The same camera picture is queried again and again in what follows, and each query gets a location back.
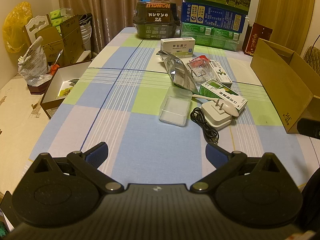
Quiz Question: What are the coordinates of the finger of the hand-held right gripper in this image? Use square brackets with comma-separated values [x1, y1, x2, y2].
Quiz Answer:
[297, 117, 320, 139]

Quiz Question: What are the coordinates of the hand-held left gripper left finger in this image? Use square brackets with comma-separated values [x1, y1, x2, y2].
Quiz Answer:
[32, 142, 125, 194]

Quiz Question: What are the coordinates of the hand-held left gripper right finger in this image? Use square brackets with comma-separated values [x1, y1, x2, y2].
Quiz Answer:
[190, 144, 282, 194]

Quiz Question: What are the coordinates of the white charger plug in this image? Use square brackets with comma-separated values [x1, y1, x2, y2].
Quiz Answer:
[201, 99, 234, 131]

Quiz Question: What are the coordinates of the black cable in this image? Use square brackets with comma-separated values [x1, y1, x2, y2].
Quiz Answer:
[190, 107, 219, 145]

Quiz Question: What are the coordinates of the white spoon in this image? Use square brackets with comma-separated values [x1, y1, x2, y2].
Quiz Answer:
[192, 94, 237, 117]

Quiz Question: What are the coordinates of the brown cardboard box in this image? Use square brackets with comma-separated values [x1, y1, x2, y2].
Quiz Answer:
[250, 38, 320, 134]

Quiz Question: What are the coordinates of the green and white medicine box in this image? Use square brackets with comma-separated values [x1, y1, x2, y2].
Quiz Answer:
[199, 79, 248, 116]

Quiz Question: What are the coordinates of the clear plastic container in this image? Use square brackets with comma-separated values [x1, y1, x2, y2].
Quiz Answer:
[159, 86, 193, 127]

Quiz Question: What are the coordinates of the white plant print medicine box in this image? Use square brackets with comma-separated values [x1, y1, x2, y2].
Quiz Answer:
[209, 59, 233, 84]

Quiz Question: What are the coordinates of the clear plastic bag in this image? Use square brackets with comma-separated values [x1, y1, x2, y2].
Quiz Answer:
[187, 62, 218, 85]

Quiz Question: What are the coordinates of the silver foil bag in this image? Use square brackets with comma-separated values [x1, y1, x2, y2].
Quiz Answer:
[157, 50, 198, 93]

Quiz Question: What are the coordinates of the red packet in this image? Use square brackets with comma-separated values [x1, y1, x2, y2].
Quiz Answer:
[189, 55, 209, 68]

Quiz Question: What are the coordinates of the white medicine box green stripe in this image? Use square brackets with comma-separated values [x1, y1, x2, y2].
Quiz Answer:
[160, 37, 196, 58]

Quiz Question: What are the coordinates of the checked tablecloth desktop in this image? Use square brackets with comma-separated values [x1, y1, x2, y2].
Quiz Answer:
[30, 26, 320, 195]

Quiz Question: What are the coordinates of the quilted chair back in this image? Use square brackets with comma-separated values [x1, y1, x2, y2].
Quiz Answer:
[303, 45, 320, 77]

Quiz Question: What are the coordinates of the cream patterned mattress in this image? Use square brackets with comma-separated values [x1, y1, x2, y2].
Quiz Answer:
[0, 80, 54, 205]

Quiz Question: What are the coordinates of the dark red box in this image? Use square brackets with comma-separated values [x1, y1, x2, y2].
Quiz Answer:
[27, 76, 52, 95]

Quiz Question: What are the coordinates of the red-brown gift box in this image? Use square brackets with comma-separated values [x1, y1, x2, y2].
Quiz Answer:
[242, 22, 273, 56]

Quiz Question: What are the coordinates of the white printed plastic bag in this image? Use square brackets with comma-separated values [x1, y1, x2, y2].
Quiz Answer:
[18, 36, 50, 86]

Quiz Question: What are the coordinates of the green shrink-wrapped carton pack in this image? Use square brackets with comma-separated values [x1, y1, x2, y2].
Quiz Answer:
[180, 22, 242, 53]

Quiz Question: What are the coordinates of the tall cardboard box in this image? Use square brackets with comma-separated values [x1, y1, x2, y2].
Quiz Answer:
[59, 15, 86, 64]

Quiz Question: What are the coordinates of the small open cardboard box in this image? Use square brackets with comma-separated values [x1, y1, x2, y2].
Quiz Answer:
[35, 26, 64, 67]

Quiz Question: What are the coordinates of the stack of white buckets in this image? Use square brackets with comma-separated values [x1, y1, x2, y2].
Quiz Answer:
[79, 14, 93, 53]

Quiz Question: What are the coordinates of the gold curtain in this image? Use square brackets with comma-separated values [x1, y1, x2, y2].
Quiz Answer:
[255, 0, 320, 55]

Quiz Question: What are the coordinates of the blue milk carton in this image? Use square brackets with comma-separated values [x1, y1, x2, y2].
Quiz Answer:
[180, 2, 247, 34]

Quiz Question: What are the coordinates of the stack of green tissue packs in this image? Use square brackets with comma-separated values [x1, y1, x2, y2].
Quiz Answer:
[49, 8, 73, 33]

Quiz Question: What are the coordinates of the white carved chair back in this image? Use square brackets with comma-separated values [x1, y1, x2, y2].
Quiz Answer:
[24, 15, 52, 43]

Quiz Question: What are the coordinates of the dark plastic food tub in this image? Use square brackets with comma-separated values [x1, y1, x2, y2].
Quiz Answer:
[132, 0, 181, 40]

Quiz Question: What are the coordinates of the yellow plastic bag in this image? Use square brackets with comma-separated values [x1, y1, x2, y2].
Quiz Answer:
[2, 2, 33, 53]

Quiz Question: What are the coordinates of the brown curtain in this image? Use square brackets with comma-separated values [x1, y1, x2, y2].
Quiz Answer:
[57, 0, 187, 53]

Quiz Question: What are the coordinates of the orange handled tool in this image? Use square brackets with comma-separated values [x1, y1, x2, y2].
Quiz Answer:
[49, 50, 63, 76]

